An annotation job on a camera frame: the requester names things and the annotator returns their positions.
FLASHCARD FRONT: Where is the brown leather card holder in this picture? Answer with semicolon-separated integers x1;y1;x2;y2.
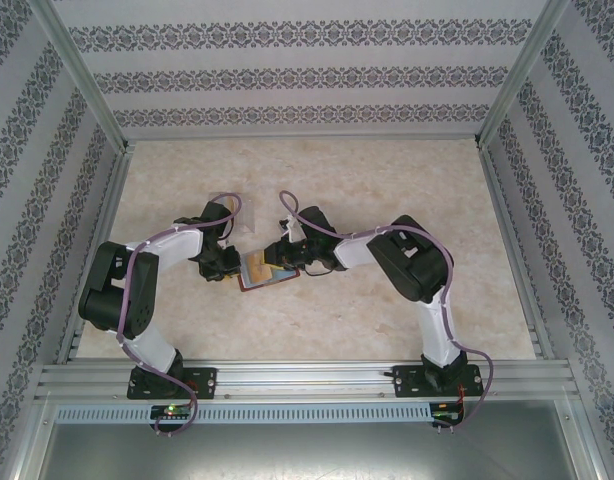
236;248;302;294

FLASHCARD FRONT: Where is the left circuit board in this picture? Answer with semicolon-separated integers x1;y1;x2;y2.
150;404;193;419

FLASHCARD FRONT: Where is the circuit board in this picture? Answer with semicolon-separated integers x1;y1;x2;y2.
432;400;464;419
150;404;193;419

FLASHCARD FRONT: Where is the grey metal panel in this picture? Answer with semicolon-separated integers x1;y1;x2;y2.
36;422;593;480

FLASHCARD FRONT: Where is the right circuit board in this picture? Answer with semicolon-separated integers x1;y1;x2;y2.
432;400;464;419

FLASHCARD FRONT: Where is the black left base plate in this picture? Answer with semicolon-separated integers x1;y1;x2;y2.
127;367;220;401

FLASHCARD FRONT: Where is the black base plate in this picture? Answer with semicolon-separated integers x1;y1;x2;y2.
392;364;487;400
127;367;220;401

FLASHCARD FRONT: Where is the aluminium side rail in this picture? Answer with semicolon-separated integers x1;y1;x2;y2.
56;144;136;364
476;142;556;361

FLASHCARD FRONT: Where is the aluminium mounting rail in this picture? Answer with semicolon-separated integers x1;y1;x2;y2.
34;360;583;403

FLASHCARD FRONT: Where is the slotted grey cable duct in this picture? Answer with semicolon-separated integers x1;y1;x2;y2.
53;402;434;425

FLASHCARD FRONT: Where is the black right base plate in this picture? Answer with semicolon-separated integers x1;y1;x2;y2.
392;364;487;400

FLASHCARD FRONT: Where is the aluminium frame post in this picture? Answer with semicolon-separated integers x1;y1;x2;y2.
29;0;133;154
474;0;573;151

